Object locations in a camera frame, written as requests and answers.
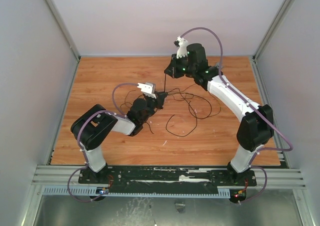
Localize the black zip tie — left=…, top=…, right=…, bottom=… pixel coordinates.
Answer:
left=163, top=74, right=167, bottom=92

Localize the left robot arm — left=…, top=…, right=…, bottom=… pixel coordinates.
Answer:
left=70, top=92, right=168, bottom=184

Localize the grey slotted cable duct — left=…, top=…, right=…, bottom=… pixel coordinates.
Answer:
left=41, top=185, right=231, bottom=198

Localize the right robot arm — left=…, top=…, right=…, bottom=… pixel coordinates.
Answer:
left=164, top=39, right=274, bottom=185

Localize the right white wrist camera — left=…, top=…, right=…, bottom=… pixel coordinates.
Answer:
left=174, top=36, right=189, bottom=59

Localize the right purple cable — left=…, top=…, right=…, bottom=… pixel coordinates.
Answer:
left=179, top=27, right=294, bottom=207

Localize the black wire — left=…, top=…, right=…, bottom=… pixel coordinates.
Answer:
left=172, top=91, right=213, bottom=119
left=146, top=114, right=199, bottom=138

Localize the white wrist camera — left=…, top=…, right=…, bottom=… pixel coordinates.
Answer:
left=137, top=82, right=157, bottom=99
left=174, top=36, right=189, bottom=59

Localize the aluminium front rail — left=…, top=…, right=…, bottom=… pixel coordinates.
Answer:
left=31, top=166, right=306, bottom=189

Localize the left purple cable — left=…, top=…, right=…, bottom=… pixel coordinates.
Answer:
left=66, top=82, right=143, bottom=203

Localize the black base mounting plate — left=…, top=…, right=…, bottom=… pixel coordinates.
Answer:
left=87, top=166, right=257, bottom=194

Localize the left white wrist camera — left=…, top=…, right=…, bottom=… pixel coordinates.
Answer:
left=137, top=82, right=157, bottom=99

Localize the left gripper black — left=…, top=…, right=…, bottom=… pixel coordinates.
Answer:
left=140, top=91, right=167, bottom=124

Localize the purple cable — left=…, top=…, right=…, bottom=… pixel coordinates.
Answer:
left=179, top=27, right=294, bottom=207
left=66, top=82, right=143, bottom=203

